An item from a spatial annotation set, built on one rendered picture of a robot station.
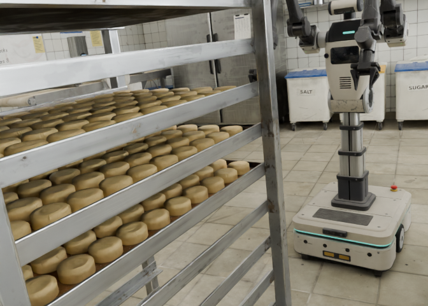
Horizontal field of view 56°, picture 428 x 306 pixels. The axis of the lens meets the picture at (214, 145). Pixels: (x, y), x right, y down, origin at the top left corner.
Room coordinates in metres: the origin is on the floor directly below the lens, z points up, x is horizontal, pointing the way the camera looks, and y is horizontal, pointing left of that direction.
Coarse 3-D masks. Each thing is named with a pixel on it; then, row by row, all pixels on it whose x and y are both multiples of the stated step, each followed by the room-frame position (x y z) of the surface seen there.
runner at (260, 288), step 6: (264, 276) 0.87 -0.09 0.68; (270, 276) 0.84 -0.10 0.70; (258, 282) 0.85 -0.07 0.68; (264, 282) 0.82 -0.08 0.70; (270, 282) 0.84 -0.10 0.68; (258, 288) 0.79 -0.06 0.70; (264, 288) 0.82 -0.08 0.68; (252, 294) 0.77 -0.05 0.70; (258, 294) 0.79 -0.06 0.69; (246, 300) 0.75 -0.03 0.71; (252, 300) 0.77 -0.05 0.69
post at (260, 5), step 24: (264, 0) 0.84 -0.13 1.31; (264, 24) 0.84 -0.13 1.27; (264, 48) 0.84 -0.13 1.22; (264, 72) 0.84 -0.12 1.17; (264, 96) 0.85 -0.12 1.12; (264, 120) 0.85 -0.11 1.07; (264, 144) 0.85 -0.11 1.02; (264, 168) 0.86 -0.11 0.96; (288, 264) 0.86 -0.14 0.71; (288, 288) 0.85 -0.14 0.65
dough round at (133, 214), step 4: (136, 204) 0.70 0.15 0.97; (132, 208) 0.68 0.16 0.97; (136, 208) 0.68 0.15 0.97; (140, 208) 0.68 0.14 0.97; (124, 212) 0.67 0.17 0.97; (128, 212) 0.66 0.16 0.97; (132, 212) 0.66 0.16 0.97; (136, 212) 0.66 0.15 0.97; (140, 212) 0.67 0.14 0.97; (120, 216) 0.66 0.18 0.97; (124, 216) 0.66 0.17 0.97; (128, 216) 0.66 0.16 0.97; (132, 216) 0.66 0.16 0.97; (136, 216) 0.66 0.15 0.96; (124, 220) 0.66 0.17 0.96; (128, 220) 0.66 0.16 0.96; (132, 220) 0.66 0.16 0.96; (136, 220) 0.66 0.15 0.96; (140, 220) 0.67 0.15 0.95
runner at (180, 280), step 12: (264, 204) 0.85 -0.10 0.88; (252, 216) 0.80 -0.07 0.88; (240, 228) 0.75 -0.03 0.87; (228, 240) 0.71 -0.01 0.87; (204, 252) 0.65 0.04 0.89; (216, 252) 0.68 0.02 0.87; (192, 264) 0.62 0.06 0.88; (204, 264) 0.65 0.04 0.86; (180, 276) 0.59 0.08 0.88; (192, 276) 0.62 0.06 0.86; (168, 288) 0.57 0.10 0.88; (180, 288) 0.59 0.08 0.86; (156, 300) 0.54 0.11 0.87; (168, 300) 0.56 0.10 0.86
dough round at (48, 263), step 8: (56, 248) 0.56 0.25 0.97; (64, 248) 0.56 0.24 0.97; (40, 256) 0.54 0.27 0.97; (48, 256) 0.53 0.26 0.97; (56, 256) 0.53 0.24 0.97; (64, 256) 0.54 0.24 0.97; (32, 264) 0.52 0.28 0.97; (40, 264) 0.52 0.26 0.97; (48, 264) 0.52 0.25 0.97; (56, 264) 0.53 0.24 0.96; (40, 272) 0.52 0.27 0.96; (48, 272) 0.52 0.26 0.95
